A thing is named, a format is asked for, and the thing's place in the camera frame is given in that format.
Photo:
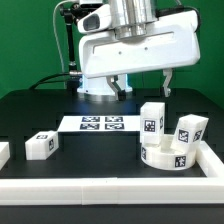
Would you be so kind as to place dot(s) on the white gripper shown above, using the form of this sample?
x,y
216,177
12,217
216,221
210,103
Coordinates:
x,y
170,42

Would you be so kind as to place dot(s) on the white round stool seat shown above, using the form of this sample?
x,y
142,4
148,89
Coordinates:
x,y
165,158

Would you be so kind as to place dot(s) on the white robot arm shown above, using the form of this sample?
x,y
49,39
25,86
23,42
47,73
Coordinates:
x,y
123,37

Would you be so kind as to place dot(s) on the white marker sheet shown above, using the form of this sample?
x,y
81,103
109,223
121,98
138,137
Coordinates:
x,y
100,123

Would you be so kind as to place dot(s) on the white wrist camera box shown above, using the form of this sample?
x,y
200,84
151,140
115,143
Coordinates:
x,y
96,21

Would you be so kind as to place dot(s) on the black camera stand pole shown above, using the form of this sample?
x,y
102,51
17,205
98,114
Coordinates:
x,y
71,17

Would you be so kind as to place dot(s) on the white right fence wall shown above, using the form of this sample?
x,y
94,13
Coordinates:
x,y
209,162

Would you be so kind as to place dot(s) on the white fence wall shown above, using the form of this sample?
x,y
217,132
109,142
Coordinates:
x,y
116,191
209,162
4,153

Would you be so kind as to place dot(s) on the white front fence wall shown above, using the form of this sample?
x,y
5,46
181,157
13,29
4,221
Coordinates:
x,y
116,191

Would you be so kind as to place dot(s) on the white left fence wall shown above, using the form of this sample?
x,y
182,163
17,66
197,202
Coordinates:
x,y
4,153

